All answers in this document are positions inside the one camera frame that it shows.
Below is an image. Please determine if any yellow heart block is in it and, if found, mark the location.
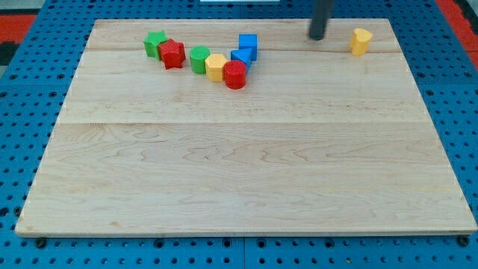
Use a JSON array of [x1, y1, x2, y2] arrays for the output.
[[350, 28, 373, 56]]

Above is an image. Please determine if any blue cube block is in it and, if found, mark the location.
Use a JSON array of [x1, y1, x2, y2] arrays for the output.
[[238, 34, 258, 61]]

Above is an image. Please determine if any yellow hexagon block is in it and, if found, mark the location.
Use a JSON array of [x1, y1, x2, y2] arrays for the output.
[[205, 54, 227, 82]]

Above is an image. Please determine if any green star block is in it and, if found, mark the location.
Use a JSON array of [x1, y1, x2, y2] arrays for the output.
[[143, 31, 169, 61]]

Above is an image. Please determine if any red star block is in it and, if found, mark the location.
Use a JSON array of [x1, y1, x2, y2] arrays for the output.
[[158, 39, 186, 69]]

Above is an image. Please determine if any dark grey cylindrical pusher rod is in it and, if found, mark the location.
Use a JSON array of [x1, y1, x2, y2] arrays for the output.
[[308, 0, 335, 40]]

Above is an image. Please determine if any wooden board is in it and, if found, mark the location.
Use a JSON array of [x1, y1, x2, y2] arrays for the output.
[[15, 19, 477, 238]]

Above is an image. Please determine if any blue triangle block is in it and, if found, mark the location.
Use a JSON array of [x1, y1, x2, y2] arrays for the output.
[[230, 48, 252, 72]]

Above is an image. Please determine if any green cylinder block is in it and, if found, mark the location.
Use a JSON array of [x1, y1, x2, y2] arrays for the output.
[[189, 46, 211, 74]]

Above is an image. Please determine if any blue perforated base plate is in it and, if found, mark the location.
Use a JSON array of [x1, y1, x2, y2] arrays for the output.
[[1, 0, 477, 268]]

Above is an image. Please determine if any red cylinder block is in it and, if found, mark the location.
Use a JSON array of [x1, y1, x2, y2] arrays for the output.
[[223, 60, 247, 90]]

